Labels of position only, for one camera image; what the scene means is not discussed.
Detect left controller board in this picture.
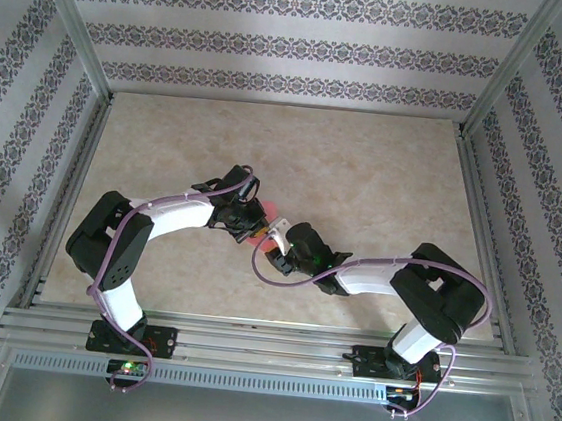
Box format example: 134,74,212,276
106,357,149,378

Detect aluminium side rail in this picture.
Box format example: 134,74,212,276
435,123,540,355
19,87,116,312

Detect aluminium frame post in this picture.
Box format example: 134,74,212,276
459,0,562,148
14,0,127,104

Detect right controller board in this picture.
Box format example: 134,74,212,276
386,386,422,405

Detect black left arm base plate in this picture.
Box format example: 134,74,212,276
84,318,180,361

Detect slotted grey cable duct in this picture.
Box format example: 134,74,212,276
7,346,419,411

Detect controller board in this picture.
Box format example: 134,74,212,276
386,386,422,405
106,357,149,378

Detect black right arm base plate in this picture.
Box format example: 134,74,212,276
349,342,446,388

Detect aluminium frame rail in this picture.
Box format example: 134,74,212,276
0,291,542,402

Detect pink paper sheet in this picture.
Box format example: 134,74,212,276
242,197,284,252

